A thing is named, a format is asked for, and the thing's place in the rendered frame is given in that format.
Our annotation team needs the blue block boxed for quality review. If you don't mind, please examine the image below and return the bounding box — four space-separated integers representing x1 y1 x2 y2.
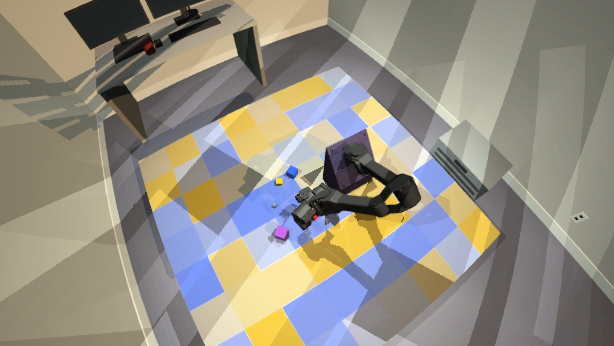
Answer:
286 166 298 179

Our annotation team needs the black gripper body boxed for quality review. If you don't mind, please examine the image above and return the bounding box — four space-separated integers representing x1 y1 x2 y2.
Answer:
293 213 319 230

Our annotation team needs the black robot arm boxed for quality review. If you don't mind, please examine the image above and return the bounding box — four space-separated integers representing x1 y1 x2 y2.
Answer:
291 142 421 225

